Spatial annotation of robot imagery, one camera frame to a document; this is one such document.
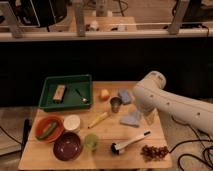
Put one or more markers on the brown grape bunch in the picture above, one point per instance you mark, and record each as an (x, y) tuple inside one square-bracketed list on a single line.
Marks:
[(153, 153)]

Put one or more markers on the wooden block in tray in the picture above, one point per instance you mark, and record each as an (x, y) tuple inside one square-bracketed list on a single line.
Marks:
[(59, 93)]

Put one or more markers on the blue folded cloth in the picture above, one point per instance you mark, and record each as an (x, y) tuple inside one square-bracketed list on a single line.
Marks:
[(131, 119)]

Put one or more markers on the metal spoon in tray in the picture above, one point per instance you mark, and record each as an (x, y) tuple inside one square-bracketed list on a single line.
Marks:
[(84, 100)]

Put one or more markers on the orange apple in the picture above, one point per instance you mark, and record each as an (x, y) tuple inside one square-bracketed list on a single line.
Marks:
[(104, 94)]

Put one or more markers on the green plastic cup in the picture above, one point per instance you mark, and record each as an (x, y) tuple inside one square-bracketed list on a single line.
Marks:
[(91, 142)]

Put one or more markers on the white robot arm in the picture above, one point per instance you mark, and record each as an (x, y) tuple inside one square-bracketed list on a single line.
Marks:
[(149, 93)]

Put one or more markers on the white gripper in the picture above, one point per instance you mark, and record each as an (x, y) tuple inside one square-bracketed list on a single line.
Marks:
[(150, 117)]

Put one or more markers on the green cucumber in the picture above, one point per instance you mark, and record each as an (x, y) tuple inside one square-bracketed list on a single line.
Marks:
[(45, 134)]

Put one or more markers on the black white brush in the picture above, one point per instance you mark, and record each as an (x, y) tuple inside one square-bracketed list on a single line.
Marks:
[(116, 148)]

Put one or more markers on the blue sponge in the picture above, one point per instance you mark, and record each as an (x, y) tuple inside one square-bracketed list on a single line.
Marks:
[(125, 96)]

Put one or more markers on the dark red bowl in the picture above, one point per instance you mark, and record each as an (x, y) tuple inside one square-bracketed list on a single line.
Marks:
[(67, 147)]

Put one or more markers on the green plastic tray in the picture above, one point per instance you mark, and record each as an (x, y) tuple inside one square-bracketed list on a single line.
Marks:
[(71, 100)]

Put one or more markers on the yellow banana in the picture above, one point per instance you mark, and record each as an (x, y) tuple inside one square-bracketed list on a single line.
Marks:
[(98, 119)]

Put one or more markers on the orange bowl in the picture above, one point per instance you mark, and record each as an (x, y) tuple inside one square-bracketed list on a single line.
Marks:
[(44, 124)]

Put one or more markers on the small metal cup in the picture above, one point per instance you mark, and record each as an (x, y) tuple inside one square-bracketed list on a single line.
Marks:
[(115, 103)]

